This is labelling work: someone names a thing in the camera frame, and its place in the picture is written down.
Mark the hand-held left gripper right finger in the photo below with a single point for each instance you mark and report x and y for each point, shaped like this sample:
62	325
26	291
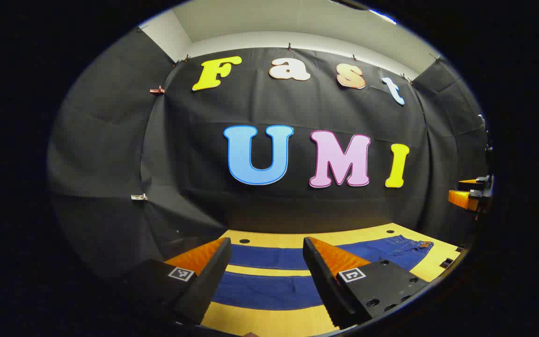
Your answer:
318	276

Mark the black table edge bracket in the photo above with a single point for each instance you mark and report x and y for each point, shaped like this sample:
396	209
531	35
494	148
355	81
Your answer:
446	263
460	248

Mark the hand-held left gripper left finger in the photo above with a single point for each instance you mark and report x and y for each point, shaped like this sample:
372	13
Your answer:
213	271

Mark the black backdrop cloth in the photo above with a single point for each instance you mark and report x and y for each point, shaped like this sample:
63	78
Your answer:
204	154

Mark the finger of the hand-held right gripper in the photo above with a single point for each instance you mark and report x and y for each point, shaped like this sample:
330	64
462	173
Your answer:
461	199
477	183

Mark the silver metal clip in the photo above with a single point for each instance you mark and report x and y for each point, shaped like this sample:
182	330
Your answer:
139	197

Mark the blue denim jeans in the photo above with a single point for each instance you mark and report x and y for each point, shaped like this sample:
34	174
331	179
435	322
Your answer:
269	290

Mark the red metal clip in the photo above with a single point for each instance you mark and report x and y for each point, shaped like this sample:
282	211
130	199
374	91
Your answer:
157	90

